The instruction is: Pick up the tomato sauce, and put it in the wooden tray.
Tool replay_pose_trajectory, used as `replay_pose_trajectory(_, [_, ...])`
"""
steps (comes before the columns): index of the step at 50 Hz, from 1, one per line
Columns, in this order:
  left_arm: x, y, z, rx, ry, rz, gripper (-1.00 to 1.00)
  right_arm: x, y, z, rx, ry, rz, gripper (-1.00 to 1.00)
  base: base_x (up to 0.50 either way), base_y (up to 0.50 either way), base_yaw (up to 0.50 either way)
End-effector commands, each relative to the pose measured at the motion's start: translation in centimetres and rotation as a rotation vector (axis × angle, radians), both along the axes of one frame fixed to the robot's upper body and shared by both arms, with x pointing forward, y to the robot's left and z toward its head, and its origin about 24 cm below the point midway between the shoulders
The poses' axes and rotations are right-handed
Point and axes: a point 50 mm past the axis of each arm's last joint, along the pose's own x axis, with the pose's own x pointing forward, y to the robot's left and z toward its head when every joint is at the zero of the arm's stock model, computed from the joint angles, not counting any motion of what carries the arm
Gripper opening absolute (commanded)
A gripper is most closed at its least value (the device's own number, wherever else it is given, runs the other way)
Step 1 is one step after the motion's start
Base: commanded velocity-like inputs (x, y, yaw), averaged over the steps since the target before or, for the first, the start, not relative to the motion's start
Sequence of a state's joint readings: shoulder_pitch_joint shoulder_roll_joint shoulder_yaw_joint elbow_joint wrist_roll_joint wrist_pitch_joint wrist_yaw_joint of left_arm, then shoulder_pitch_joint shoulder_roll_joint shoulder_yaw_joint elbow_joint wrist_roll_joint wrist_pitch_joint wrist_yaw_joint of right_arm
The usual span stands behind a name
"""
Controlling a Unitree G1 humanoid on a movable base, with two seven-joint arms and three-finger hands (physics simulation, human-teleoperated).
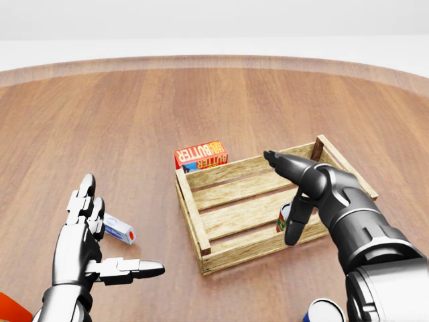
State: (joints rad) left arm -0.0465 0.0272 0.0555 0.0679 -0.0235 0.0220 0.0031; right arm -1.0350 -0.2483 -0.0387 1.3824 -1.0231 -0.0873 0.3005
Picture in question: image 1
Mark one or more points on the dark silver right robot hand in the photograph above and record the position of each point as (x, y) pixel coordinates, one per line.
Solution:
(338, 191)

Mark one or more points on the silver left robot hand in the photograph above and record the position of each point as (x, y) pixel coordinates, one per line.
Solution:
(75, 251)

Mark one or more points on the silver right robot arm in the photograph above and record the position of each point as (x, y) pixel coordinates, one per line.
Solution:
(378, 248)

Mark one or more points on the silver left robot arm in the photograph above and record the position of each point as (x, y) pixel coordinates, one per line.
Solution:
(58, 305)

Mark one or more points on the wooden slat tray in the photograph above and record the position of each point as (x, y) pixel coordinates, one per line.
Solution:
(234, 214)

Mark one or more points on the white and blue small box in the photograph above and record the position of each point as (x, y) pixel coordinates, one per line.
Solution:
(119, 231)

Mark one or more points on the red and green tin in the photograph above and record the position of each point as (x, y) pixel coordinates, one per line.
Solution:
(282, 219)

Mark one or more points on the orange object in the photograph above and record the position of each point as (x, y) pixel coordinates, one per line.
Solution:
(11, 310)

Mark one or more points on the blue and white tin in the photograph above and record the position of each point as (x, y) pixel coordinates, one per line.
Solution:
(323, 312)

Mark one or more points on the red butter box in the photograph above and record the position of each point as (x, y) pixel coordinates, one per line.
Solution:
(201, 156)

